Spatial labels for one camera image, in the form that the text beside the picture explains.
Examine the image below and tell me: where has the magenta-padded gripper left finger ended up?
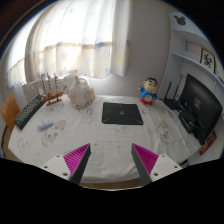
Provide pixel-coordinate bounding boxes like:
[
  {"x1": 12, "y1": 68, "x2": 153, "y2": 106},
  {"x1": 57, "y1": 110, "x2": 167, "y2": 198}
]
[{"x1": 42, "y1": 143, "x2": 92, "y2": 185}]

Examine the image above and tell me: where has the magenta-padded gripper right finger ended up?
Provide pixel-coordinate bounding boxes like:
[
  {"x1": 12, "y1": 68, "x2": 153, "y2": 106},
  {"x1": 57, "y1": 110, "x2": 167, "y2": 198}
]
[{"x1": 131, "y1": 143, "x2": 183, "y2": 186}]

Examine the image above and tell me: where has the white cartoon-print computer mouse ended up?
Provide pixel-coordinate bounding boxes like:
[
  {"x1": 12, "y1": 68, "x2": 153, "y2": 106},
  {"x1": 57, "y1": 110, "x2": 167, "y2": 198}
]
[{"x1": 37, "y1": 119, "x2": 54, "y2": 130}]

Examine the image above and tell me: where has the black mouse pad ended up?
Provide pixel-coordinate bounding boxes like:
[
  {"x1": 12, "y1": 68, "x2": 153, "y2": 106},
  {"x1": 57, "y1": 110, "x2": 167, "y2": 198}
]
[{"x1": 101, "y1": 102, "x2": 144, "y2": 126}]

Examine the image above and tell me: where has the white printed tablecloth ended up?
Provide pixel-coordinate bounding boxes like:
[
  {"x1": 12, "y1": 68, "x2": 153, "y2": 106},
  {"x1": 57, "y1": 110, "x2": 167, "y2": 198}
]
[{"x1": 7, "y1": 94, "x2": 203, "y2": 184}]

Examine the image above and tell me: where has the small black desktop device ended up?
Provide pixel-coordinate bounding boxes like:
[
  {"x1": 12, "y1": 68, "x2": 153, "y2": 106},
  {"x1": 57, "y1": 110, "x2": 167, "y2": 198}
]
[{"x1": 178, "y1": 109, "x2": 201, "y2": 134}]

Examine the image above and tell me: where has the black router with antennas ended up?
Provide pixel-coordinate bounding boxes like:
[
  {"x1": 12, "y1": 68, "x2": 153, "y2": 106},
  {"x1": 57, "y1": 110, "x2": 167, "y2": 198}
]
[{"x1": 163, "y1": 80, "x2": 183, "y2": 111}]

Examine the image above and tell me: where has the red packet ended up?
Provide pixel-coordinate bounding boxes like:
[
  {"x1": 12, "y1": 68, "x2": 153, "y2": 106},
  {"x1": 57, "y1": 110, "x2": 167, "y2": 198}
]
[{"x1": 199, "y1": 130, "x2": 218, "y2": 156}]

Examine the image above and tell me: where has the large white conch shell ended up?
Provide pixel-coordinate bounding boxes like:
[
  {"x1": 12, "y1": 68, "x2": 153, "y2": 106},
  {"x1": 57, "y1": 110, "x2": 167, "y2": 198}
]
[{"x1": 67, "y1": 75, "x2": 97, "y2": 110}]

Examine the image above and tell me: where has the cartoon boy figure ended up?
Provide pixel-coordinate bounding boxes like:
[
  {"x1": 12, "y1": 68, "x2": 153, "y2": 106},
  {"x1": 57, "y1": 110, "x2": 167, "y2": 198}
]
[{"x1": 138, "y1": 77, "x2": 159, "y2": 106}]

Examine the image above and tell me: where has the wooden sailing ship model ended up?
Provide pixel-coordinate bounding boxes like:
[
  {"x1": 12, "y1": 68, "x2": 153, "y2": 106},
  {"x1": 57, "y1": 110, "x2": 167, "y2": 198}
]
[{"x1": 40, "y1": 73, "x2": 68, "y2": 107}]

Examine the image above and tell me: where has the black mechanical keyboard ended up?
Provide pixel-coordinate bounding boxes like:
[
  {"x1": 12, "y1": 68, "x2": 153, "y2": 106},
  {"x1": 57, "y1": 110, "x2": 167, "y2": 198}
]
[{"x1": 13, "y1": 94, "x2": 45, "y2": 131}]

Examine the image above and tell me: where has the black computer monitor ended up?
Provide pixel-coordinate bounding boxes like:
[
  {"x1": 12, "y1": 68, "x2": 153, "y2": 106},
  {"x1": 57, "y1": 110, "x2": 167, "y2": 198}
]
[{"x1": 179, "y1": 73, "x2": 223, "y2": 146}]

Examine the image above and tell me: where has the orange wooden chair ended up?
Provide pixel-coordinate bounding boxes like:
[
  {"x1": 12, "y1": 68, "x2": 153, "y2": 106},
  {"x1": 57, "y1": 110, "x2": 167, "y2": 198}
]
[{"x1": 0, "y1": 93, "x2": 22, "y2": 133}]

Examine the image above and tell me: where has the white radiator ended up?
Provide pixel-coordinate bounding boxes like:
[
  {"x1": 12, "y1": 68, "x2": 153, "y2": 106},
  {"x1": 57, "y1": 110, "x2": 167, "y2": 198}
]
[{"x1": 21, "y1": 74, "x2": 76, "y2": 103}]

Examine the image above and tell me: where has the white sheer curtain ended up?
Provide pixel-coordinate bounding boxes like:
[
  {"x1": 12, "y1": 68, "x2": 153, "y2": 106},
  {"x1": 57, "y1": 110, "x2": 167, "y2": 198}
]
[{"x1": 6, "y1": 0, "x2": 132, "y2": 88}]

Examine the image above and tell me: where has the white shelf unit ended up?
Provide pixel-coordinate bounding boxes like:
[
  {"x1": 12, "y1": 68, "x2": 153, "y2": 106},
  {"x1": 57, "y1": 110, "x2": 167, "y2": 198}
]
[{"x1": 159, "y1": 11, "x2": 224, "y2": 101}]

